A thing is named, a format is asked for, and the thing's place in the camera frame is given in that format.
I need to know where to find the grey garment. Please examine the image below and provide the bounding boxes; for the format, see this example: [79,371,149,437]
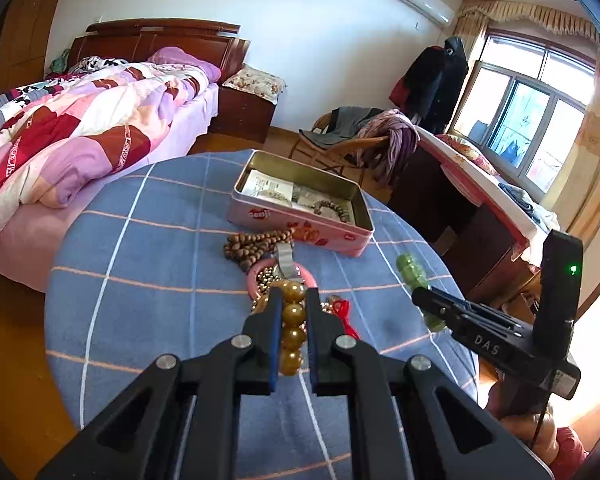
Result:
[300,106,386,150]

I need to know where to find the green jade bracelet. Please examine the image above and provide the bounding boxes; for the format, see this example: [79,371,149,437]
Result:
[396,253,447,333]

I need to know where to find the white paper card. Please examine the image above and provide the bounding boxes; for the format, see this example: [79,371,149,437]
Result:
[241,169,295,206]

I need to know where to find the window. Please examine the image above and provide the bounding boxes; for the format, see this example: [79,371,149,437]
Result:
[452,30,597,193]

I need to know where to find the amber bead bracelet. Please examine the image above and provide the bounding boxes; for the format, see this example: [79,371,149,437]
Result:
[252,280,310,377]

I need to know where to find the pink bangle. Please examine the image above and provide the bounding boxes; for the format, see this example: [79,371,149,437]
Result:
[246,258,316,301]

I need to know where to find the purple garment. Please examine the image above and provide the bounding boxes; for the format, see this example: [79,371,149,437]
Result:
[356,109,421,186]

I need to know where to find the blue plaid tablecloth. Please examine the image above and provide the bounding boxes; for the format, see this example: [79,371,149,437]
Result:
[44,150,481,480]

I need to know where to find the red garment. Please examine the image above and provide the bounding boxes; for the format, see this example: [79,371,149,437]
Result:
[389,75,411,111]

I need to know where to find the white red-edged desk cloth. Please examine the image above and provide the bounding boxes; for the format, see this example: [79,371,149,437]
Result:
[415,125,561,266]

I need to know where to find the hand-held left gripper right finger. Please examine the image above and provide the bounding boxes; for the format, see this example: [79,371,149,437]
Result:
[305,287,556,480]

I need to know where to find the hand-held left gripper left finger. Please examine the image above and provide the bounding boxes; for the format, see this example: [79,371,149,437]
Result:
[35,287,284,480]

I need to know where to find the person's right hand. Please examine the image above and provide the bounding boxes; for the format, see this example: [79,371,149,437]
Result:
[486,380,558,466]

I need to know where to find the brown wooden bead necklace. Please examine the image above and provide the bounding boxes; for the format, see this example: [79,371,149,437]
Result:
[223,228,297,272]

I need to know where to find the yellow curtain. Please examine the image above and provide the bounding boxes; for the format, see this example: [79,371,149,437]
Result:
[452,0,600,246]

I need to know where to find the person's right forearm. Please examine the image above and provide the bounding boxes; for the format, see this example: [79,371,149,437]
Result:
[550,427,588,480]

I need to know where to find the purple pillow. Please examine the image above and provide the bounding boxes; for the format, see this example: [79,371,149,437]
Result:
[147,46,222,83]

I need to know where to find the dark wooden desk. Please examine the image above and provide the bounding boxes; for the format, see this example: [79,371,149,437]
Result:
[387,127,561,311]

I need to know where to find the wooden wardrobe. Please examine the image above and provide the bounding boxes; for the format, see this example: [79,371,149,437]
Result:
[0,0,73,96]

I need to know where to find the dark bead bracelet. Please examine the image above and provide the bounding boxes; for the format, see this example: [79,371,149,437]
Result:
[310,200,352,224]

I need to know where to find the pink patchwork quilt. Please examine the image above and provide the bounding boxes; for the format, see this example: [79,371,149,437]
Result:
[0,62,211,248]

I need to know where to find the pink tin box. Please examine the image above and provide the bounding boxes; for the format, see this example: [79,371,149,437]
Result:
[226,149,376,258]

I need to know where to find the silver bead chain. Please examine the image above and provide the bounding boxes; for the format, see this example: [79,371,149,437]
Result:
[255,267,281,297]

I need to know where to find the black hooded coat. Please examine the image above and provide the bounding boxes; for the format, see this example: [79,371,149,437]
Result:
[402,36,470,136]

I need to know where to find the wooden nightstand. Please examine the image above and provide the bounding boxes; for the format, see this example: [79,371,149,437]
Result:
[209,85,281,145]

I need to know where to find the folded clothes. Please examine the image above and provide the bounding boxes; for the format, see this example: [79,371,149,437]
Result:
[497,182,561,233]

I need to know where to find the pink bed sheet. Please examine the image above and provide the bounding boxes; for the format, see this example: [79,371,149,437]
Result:
[0,85,220,293]

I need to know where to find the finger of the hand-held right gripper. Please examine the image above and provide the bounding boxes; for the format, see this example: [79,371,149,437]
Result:
[412,287,463,333]
[432,290,523,335]

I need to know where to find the wooden bed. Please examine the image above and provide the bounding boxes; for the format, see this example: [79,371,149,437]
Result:
[0,17,251,293]

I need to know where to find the floral cushion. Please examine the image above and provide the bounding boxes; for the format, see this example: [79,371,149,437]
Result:
[221,64,287,106]

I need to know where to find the silver watch band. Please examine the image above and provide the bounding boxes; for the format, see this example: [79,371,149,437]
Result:
[275,242,301,281]

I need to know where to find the red string charm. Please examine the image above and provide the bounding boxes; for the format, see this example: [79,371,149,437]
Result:
[322,295,361,340]

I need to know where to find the red floral pillow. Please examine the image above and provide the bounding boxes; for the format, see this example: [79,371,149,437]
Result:
[436,133,501,176]

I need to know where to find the black and white patterned sheet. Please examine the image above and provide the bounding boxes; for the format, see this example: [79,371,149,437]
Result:
[0,56,131,116]

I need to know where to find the wicker chair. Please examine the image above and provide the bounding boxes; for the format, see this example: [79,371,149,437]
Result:
[289,112,391,186]

